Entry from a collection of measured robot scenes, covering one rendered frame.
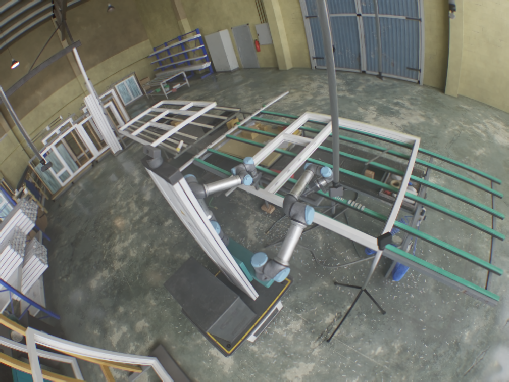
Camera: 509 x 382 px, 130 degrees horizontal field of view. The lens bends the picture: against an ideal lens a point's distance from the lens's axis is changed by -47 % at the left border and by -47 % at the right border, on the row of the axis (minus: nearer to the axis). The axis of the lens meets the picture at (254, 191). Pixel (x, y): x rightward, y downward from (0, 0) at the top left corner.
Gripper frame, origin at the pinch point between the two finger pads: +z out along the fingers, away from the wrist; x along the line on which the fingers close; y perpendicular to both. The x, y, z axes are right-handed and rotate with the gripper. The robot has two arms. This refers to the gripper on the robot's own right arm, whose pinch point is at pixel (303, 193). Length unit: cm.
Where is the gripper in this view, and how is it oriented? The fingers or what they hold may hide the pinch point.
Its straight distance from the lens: 183.2
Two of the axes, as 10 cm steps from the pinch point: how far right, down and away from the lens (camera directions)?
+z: -7.6, 5.4, 3.7
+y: -3.4, -8.1, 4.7
